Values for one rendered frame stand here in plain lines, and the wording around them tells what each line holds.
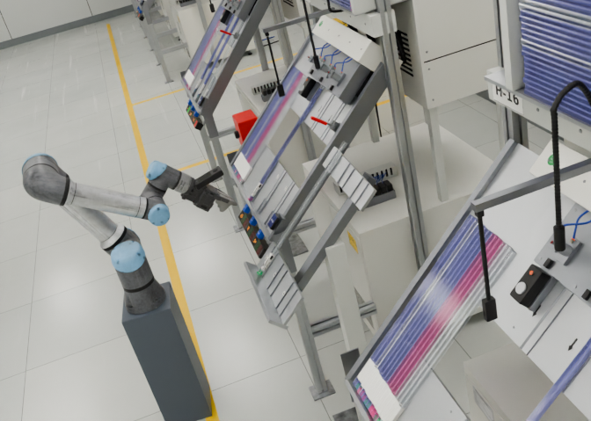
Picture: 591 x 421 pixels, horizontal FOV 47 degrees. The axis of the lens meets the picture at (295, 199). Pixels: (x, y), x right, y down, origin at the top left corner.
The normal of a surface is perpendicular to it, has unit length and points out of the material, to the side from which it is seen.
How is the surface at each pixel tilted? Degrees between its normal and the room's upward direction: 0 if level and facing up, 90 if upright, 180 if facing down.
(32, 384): 0
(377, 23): 90
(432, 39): 90
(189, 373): 90
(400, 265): 90
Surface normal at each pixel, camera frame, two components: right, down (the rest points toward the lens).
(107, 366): -0.22, -0.85
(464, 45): 0.29, 0.41
